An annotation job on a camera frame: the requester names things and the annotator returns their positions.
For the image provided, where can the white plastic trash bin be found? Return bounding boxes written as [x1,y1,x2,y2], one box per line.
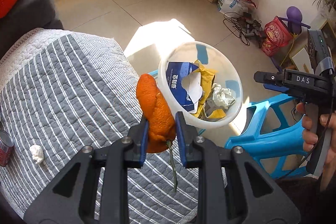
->
[157,41,243,130]

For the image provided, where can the blue paper box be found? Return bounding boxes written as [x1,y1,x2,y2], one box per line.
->
[166,62,203,114]

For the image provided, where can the person's right hand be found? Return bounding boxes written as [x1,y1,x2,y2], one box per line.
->
[295,102,336,192]

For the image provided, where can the red soda can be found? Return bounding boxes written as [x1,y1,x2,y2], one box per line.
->
[0,130,14,167]

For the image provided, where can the red gift bag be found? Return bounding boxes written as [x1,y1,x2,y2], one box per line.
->
[261,16,293,57]

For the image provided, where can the wooden shelf cabinet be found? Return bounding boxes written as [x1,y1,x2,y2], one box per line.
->
[290,18,335,75]

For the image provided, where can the orange peel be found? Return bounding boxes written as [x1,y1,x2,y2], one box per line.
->
[136,74,178,191]

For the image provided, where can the dark grey sofa cushion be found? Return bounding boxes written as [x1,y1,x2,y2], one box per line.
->
[1,0,63,57]

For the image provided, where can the beige tissue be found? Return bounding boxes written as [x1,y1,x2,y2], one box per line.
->
[211,83,235,110]

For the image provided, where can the purple balloon toy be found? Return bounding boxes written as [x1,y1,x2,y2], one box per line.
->
[279,6,311,35]

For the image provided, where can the small white paper ball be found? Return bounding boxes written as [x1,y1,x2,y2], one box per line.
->
[30,144,44,165]

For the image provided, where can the blue plastic stool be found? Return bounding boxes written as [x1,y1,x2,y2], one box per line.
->
[148,69,326,180]

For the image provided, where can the grey striped quilt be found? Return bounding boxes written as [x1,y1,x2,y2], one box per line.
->
[1,30,199,223]

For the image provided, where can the tangled black cables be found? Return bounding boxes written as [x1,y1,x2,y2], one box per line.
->
[223,11,267,46]

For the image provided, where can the white plastic shopping bag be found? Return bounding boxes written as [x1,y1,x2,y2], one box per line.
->
[217,0,256,16]

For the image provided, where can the yellow snack wrapper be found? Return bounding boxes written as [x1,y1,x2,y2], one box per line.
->
[193,60,226,122]

